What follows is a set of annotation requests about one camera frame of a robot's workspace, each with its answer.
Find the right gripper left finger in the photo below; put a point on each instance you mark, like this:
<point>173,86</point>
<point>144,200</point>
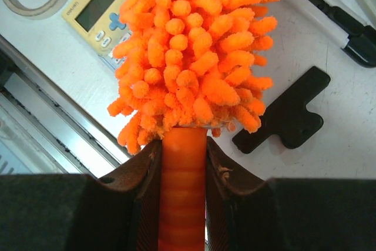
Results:
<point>119,211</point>

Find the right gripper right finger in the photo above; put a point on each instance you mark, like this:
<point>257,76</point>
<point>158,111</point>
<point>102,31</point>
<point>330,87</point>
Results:
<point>245,212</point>

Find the black clip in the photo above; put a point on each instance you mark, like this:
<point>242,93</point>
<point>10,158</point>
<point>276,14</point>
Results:
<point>287,116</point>

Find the orange microfiber duster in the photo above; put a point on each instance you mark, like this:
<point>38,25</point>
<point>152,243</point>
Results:
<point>186,74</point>

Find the beige blue calculator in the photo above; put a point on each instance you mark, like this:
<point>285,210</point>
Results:
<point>98,23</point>

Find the aluminium mounting rail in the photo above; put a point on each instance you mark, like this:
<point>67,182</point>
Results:
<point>47,130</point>

